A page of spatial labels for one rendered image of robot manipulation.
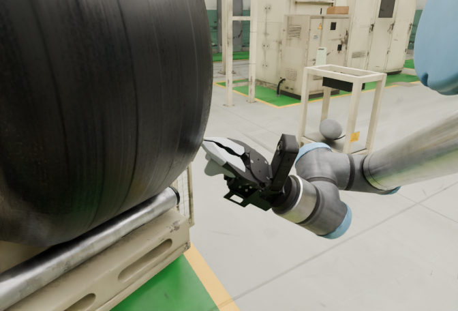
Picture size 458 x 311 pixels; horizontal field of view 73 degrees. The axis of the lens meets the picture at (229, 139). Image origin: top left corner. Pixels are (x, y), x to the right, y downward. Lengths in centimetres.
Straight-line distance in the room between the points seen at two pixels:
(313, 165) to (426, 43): 50
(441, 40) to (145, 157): 32
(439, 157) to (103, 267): 55
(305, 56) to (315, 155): 412
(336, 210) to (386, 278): 124
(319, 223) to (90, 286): 42
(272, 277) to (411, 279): 71
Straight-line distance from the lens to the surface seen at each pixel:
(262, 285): 170
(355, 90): 262
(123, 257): 59
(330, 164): 74
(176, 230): 64
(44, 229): 44
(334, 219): 68
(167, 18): 38
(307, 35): 480
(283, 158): 53
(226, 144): 55
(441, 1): 28
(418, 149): 58
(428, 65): 26
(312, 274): 179
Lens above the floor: 125
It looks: 22 degrees down
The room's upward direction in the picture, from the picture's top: straight up
